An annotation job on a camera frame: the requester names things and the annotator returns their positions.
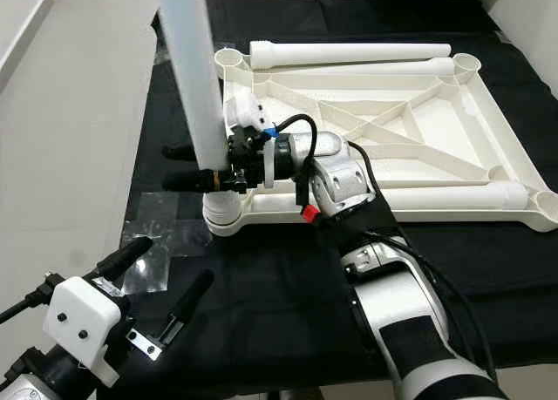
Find white plastic children table top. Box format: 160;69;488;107
202;44;558;237

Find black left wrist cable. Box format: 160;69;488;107
0;282;62;327

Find white plastic table leg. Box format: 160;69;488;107
248;182;537;216
266;58;459;78
157;0;243;231
248;40;453;70

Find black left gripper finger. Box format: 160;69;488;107
166;270;216;329
98;237;154;281

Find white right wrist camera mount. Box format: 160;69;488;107
225;98;282;192

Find black table cloth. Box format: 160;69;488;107
122;0;558;397

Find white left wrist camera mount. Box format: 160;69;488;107
42;275;130;389

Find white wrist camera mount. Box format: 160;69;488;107
225;98;282;192
42;275;130;389

